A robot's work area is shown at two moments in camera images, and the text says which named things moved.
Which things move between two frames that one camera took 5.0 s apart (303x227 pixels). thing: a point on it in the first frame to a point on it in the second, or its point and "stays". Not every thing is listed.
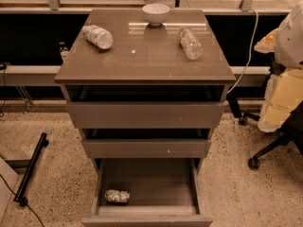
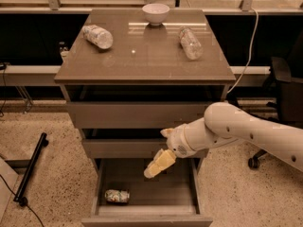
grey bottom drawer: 164,192 stays
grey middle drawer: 146,148 stays
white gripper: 291,44 to 176,141
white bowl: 155,13 stays
